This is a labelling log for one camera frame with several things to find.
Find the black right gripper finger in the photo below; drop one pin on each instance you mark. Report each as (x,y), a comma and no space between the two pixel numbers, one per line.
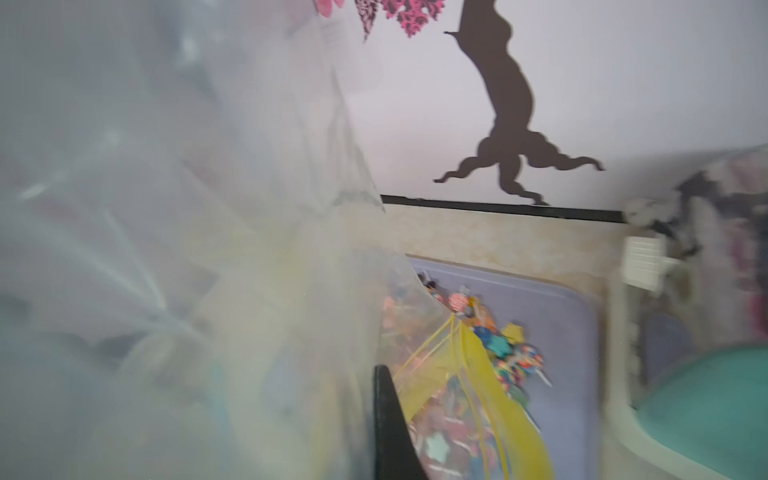
(395,456)

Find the yellow-zip candy bag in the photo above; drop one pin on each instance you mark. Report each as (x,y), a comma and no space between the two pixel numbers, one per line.
(197,275)

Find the loose candy pile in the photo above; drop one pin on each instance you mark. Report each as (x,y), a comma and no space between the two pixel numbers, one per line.
(513,359)

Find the purple plastic tray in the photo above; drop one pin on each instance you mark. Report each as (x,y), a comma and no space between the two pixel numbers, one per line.
(560,334)

